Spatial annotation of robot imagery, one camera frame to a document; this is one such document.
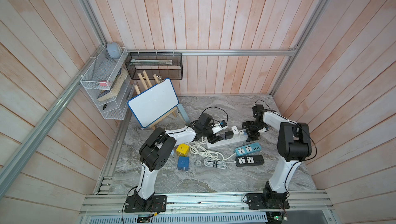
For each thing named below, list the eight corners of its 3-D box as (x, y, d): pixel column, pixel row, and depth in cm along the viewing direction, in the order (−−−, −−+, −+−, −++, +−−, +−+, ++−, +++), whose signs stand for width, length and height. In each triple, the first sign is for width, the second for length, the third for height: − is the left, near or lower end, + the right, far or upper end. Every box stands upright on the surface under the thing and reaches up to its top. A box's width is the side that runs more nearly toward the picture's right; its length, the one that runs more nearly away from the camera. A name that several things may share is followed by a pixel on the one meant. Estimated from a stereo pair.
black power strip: (236, 166, 87) (237, 165, 84) (234, 158, 90) (235, 156, 88) (263, 164, 87) (264, 163, 85) (260, 156, 90) (261, 154, 88)
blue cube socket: (177, 170, 85) (177, 168, 81) (178, 158, 90) (178, 155, 86) (189, 170, 85) (189, 168, 81) (189, 158, 90) (189, 155, 86)
